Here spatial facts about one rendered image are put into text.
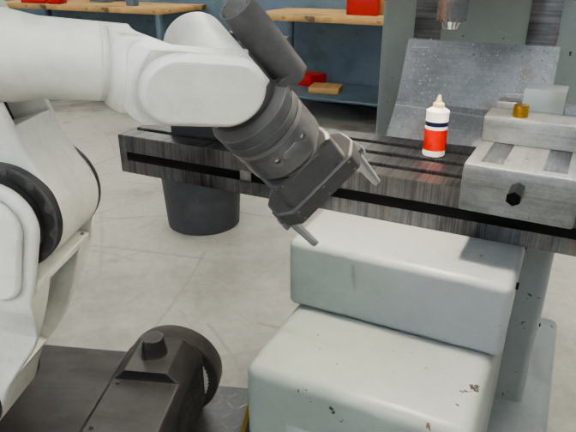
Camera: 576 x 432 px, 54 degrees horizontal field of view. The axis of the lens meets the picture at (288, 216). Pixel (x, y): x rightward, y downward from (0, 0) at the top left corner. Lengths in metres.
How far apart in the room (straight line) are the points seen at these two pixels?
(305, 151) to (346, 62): 5.01
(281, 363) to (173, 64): 0.50
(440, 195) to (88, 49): 0.62
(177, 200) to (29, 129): 2.16
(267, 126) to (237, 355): 1.62
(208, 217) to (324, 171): 2.30
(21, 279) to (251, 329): 1.52
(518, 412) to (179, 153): 1.11
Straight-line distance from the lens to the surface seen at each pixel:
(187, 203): 2.88
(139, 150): 1.20
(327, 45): 5.63
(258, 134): 0.54
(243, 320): 2.28
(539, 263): 1.51
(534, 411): 1.73
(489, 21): 1.37
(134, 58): 0.48
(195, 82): 0.48
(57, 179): 0.78
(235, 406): 1.32
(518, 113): 0.93
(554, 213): 0.83
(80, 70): 0.49
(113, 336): 2.28
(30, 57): 0.48
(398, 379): 0.83
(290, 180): 0.61
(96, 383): 1.17
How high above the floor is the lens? 1.29
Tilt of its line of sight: 24 degrees down
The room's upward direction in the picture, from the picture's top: straight up
